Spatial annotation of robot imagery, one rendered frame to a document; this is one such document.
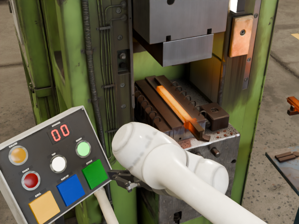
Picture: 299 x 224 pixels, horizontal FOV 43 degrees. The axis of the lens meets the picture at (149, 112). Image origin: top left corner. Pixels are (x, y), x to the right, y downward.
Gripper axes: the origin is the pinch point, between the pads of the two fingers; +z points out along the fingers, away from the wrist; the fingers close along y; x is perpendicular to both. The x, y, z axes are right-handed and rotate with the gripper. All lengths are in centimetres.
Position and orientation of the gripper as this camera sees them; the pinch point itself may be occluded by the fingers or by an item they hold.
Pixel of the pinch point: (116, 174)
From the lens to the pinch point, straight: 119.6
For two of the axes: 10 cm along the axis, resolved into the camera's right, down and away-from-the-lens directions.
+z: -6.4, 0.9, 7.6
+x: -3.7, -9.0, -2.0
